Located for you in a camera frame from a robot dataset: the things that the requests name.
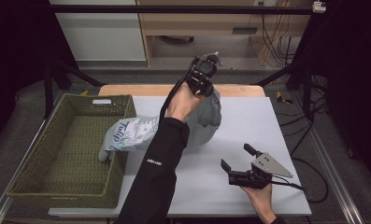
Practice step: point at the wooden desk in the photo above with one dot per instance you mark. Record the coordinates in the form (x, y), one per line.
(205, 23)

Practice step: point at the black metal stand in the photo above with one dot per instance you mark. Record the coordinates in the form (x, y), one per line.
(307, 90)
(49, 90)

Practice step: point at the white cabinet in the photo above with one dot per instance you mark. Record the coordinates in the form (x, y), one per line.
(102, 37)

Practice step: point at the black horizontal bar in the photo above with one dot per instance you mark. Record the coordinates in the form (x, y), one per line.
(174, 9)

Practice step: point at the white basket label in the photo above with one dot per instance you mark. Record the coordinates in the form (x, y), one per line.
(101, 101)

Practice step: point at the green woven basket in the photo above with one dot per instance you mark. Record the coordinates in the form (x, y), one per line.
(64, 155)

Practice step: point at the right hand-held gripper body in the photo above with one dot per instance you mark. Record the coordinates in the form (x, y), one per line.
(258, 174)

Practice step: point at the aluminium rail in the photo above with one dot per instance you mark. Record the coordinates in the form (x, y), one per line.
(18, 161)
(329, 161)

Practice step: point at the grey table mat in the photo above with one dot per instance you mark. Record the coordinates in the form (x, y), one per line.
(251, 124)

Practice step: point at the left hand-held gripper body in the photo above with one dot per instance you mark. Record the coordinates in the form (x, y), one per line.
(206, 67)

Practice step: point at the grey printed t-shirt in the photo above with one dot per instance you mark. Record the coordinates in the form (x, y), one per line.
(205, 116)

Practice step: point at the person's right hand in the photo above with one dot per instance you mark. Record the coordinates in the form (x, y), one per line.
(261, 200)

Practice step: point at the yellow tape piece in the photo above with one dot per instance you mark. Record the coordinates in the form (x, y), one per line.
(282, 98)
(85, 92)

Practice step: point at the person's left hand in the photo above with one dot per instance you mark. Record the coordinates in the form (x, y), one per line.
(183, 104)

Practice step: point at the black curtain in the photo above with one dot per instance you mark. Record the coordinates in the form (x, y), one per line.
(18, 46)
(354, 77)

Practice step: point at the white clamp device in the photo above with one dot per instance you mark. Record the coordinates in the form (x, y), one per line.
(319, 6)

